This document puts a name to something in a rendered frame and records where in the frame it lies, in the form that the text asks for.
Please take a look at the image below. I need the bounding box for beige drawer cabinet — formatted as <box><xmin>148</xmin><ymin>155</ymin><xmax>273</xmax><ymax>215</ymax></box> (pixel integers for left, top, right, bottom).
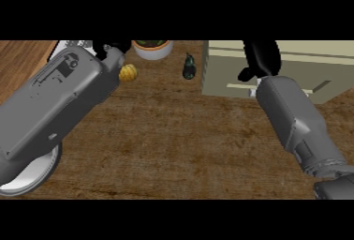
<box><xmin>201</xmin><ymin>39</ymin><xmax>354</xmax><ymax>105</ymax></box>

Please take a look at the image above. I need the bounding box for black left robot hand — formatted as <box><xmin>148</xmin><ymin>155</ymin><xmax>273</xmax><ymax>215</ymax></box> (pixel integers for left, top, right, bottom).
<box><xmin>92</xmin><ymin>39</ymin><xmax>133</xmax><ymax>62</ymax></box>

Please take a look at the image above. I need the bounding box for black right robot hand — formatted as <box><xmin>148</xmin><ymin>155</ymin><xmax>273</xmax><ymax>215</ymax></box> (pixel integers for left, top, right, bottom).
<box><xmin>236</xmin><ymin>39</ymin><xmax>282</xmax><ymax>83</ymax></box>

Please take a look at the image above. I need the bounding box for white round plate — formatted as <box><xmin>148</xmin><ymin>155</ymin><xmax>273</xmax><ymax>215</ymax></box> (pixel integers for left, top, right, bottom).
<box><xmin>0</xmin><ymin>142</ymin><xmax>64</xmax><ymax>198</ymax></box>

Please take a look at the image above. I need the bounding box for dark green eggplant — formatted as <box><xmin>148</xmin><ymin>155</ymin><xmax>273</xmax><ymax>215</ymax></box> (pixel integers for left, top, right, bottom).
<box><xmin>182</xmin><ymin>52</ymin><xmax>198</xmax><ymax>81</ymax></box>

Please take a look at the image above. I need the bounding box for yellow ridged squash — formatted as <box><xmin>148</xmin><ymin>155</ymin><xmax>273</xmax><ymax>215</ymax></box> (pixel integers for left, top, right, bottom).
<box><xmin>118</xmin><ymin>63</ymin><xmax>141</xmax><ymax>83</ymax></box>

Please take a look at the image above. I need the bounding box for white plant pot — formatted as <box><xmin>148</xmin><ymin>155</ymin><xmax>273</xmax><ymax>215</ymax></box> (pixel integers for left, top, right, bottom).
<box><xmin>132</xmin><ymin>39</ymin><xmax>176</xmax><ymax>61</ymax></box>

